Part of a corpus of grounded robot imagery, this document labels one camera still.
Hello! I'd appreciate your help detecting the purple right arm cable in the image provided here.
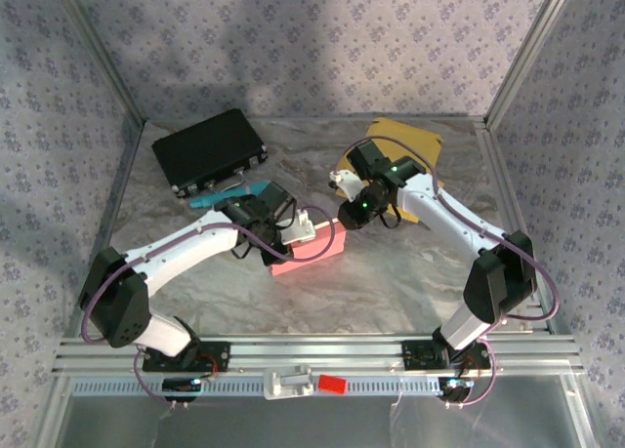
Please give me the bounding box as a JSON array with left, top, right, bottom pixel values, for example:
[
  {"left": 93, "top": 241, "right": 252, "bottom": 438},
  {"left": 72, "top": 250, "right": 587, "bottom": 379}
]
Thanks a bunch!
[{"left": 340, "top": 136, "right": 561, "bottom": 410}]

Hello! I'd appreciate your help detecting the teal plastic marker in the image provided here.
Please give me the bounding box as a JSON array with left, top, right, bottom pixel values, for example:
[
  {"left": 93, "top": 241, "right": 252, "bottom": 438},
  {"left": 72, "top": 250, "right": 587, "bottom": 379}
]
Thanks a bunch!
[{"left": 189, "top": 182, "right": 268, "bottom": 210}]

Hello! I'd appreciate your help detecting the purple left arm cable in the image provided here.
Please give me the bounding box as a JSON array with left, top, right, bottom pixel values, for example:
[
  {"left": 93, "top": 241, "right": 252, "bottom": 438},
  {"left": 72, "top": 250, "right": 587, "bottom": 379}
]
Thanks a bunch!
[{"left": 80, "top": 206, "right": 338, "bottom": 409}]

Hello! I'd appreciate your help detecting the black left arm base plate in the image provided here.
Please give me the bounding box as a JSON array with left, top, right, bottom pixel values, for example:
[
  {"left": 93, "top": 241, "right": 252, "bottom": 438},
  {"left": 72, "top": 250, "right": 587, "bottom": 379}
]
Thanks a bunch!
[{"left": 141, "top": 341, "right": 231, "bottom": 374}]

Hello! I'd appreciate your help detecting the pink paper box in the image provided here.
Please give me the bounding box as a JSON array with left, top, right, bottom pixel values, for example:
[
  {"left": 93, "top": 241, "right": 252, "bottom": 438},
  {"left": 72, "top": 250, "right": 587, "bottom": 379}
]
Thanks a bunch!
[{"left": 270, "top": 218, "right": 348, "bottom": 277}]

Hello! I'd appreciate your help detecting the aluminium right frame post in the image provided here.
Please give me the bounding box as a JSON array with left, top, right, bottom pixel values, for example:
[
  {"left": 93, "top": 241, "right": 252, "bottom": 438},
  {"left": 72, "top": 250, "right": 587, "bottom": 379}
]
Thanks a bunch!
[{"left": 482, "top": 0, "right": 582, "bottom": 130}]

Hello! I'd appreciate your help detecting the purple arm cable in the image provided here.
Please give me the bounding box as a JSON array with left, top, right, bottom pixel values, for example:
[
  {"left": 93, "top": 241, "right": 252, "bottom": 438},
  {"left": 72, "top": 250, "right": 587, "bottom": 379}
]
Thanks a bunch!
[
  {"left": 340, "top": 136, "right": 561, "bottom": 410},
  {"left": 80, "top": 206, "right": 338, "bottom": 409}
]

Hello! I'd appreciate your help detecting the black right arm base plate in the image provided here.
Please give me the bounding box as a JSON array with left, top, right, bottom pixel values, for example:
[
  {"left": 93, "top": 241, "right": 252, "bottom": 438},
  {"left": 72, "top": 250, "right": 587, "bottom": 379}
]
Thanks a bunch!
[{"left": 402, "top": 340, "right": 492, "bottom": 371}]

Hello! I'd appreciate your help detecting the small black module with light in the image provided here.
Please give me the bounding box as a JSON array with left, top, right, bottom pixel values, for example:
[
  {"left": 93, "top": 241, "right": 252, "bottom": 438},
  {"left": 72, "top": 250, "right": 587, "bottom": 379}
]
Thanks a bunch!
[
  {"left": 162, "top": 377, "right": 202, "bottom": 403},
  {"left": 437, "top": 376, "right": 476, "bottom": 403}
]

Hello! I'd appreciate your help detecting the aluminium left frame post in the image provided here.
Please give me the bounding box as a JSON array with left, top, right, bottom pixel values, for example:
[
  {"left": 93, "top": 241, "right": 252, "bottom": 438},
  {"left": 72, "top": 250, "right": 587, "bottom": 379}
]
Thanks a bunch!
[{"left": 48, "top": 0, "right": 150, "bottom": 127}]

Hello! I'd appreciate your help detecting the aluminium left side rail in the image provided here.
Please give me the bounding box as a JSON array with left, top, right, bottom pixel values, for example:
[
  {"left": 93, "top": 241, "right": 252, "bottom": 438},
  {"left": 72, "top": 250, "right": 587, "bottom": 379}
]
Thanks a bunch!
[{"left": 61, "top": 118, "right": 147, "bottom": 342}]

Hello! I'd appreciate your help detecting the grey slotted cable duct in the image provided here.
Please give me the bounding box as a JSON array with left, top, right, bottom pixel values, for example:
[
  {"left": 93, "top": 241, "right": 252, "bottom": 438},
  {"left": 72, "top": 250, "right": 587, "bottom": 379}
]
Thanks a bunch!
[{"left": 71, "top": 375, "right": 443, "bottom": 398}]

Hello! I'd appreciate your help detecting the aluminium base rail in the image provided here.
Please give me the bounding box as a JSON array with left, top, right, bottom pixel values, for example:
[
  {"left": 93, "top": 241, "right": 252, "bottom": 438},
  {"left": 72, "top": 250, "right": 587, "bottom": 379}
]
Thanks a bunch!
[{"left": 52, "top": 334, "right": 586, "bottom": 377}]

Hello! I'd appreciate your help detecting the black hard case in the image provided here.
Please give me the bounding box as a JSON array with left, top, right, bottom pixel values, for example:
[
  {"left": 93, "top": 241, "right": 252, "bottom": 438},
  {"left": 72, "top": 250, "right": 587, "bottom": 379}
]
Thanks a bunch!
[{"left": 150, "top": 108, "right": 270, "bottom": 199}]

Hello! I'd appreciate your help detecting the aluminium frame post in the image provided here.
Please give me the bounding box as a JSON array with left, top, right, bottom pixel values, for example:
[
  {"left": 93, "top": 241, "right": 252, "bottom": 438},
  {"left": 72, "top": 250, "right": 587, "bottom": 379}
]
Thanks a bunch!
[
  {"left": 48, "top": 0, "right": 150, "bottom": 127},
  {"left": 482, "top": 0, "right": 582, "bottom": 130}
]

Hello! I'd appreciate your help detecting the red plastic block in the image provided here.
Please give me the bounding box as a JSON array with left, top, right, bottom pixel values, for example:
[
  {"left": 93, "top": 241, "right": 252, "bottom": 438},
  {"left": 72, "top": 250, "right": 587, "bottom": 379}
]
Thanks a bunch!
[{"left": 317, "top": 375, "right": 348, "bottom": 395}]

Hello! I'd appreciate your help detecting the white plastic bracket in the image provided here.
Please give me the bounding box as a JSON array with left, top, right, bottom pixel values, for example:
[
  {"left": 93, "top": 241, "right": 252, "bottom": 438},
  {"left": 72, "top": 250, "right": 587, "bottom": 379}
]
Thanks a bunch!
[{"left": 263, "top": 364, "right": 313, "bottom": 400}]

